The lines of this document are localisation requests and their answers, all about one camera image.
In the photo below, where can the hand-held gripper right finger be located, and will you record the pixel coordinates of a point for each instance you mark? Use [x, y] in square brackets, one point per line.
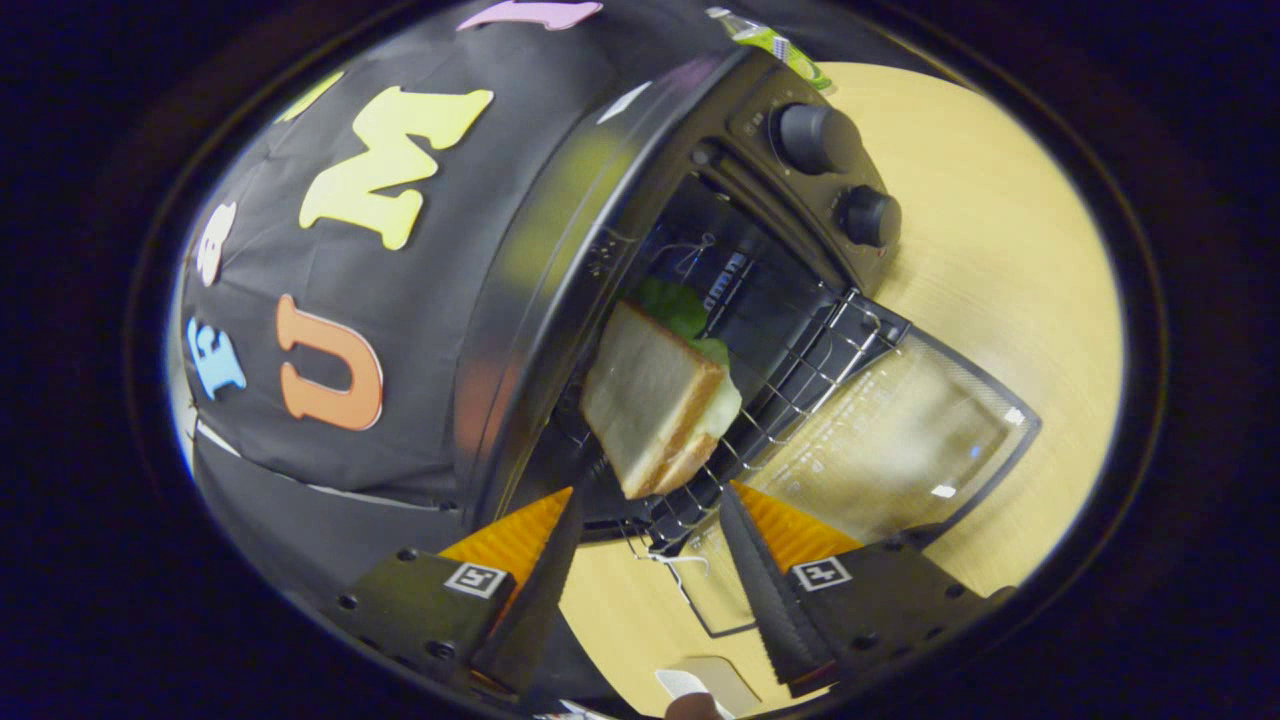
[775, 610]

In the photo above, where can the black toaster oven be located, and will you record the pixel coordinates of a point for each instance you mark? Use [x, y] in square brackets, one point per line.
[560, 200]

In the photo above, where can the sandwich with lettuce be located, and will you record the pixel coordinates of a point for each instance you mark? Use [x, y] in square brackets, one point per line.
[650, 400]

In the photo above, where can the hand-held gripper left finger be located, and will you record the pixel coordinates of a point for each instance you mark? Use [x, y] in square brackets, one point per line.
[535, 610]

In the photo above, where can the green drink bottle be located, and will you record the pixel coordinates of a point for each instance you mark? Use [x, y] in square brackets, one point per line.
[770, 42]

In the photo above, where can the white food tray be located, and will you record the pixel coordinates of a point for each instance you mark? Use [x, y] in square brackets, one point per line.
[722, 680]

